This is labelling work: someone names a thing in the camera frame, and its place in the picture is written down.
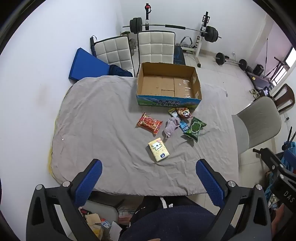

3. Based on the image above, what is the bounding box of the brown cardboard scrap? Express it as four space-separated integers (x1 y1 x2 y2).
84 213 102 239

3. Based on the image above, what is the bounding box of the window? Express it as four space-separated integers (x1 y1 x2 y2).
284 46 296 69

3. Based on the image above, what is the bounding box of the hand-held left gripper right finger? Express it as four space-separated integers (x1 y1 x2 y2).
195 159 271 241

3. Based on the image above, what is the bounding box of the purple grey cloth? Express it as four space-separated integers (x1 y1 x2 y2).
164 117 181 139

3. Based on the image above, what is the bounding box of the grey shell chair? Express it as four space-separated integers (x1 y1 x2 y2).
231 96 282 154

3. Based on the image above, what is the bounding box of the yellow tissue pack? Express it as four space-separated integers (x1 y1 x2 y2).
148 138 170 162

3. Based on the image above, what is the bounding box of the person's right forearm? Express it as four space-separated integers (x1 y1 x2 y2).
270 205 289 235

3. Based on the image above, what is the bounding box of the black blue rod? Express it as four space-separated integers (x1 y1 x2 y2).
90 35 97 56

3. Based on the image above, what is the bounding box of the thin black pole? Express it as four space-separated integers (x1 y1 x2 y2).
265 38 270 67

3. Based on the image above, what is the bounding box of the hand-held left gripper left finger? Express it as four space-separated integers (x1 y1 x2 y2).
26 159 103 241

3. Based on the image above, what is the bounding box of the grey blanket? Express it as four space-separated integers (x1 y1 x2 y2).
47 76 240 196

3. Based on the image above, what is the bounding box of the cardboard box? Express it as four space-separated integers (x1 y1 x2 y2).
136 62 202 109

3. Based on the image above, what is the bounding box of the grey triangular cable handle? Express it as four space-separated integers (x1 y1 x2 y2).
180 37 193 48

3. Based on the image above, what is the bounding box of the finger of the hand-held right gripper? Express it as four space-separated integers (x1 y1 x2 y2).
283 149 296 173
253 148 290 173

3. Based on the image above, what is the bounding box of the dark blue cloth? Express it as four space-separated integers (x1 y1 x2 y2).
109 65 133 78

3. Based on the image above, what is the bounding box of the tilted white padded chair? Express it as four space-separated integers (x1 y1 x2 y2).
90 36 136 77

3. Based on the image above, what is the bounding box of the short barbell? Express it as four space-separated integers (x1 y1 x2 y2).
214 52 248 70

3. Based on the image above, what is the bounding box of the person's dark clothed body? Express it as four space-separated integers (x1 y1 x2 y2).
119 197 232 241

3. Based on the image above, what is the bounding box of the black folding stand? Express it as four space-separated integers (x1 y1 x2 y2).
266 57 289 79

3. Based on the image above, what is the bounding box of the blue snack packet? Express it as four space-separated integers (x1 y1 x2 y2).
179 119 190 133

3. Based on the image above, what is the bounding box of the upright white padded chair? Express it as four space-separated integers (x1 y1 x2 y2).
137 31 176 64

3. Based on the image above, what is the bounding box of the blue foam mat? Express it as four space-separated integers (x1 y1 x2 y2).
68 47 110 82

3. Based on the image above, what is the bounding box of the white paper sheet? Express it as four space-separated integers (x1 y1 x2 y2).
109 221 123 240

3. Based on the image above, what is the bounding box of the black treadmill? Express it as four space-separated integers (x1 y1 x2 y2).
246 71 275 93

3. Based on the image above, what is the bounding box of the brown wooden chair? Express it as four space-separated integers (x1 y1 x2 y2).
272 83 295 113

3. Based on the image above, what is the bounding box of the white barbell rack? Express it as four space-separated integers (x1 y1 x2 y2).
144 3 210 67

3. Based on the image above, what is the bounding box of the orange panda snack packet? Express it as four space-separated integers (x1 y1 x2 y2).
176 107 193 119

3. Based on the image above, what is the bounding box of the long barbell with black plates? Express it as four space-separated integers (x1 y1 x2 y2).
122 17 222 43

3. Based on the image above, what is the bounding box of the red snack packet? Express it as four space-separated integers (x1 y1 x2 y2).
136 112 163 135

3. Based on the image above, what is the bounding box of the black tripod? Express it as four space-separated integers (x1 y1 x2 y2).
281 126 296 151

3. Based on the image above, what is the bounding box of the green snack packet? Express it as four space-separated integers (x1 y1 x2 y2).
183 116 207 142

